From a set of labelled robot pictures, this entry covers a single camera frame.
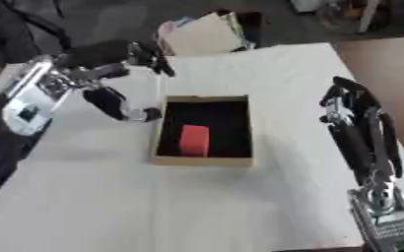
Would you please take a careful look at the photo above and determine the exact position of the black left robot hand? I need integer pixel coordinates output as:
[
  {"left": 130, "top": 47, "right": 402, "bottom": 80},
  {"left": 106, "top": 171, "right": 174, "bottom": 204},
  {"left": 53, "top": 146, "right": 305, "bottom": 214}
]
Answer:
[{"left": 55, "top": 39, "right": 176, "bottom": 123}]

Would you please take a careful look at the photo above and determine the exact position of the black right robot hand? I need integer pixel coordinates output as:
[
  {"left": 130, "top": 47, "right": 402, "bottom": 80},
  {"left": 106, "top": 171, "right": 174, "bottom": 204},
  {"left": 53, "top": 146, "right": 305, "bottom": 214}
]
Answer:
[{"left": 317, "top": 76, "right": 404, "bottom": 187}]

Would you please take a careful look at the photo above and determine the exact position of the tan cardboard box black inside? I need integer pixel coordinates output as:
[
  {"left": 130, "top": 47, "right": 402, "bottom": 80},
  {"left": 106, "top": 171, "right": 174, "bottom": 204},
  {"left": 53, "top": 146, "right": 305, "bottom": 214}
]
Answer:
[{"left": 148, "top": 94, "right": 256, "bottom": 167}]

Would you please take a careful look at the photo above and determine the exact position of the red rectangular block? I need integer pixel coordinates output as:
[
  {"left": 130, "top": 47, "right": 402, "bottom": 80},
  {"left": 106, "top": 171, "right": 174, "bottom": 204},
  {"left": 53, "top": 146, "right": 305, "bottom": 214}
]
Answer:
[{"left": 177, "top": 124, "right": 211, "bottom": 157}]

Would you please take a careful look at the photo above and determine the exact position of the clear round container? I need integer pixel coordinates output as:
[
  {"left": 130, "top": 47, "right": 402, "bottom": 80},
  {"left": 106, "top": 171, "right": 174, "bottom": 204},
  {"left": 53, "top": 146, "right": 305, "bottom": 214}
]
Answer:
[{"left": 313, "top": 0, "right": 397, "bottom": 35}]

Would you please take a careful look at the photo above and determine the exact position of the bag with beige papers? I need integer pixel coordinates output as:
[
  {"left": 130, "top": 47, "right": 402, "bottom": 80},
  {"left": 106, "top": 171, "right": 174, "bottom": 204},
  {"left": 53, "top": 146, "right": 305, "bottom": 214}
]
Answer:
[{"left": 154, "top": 9, "right": 264, "bottom": 57}]

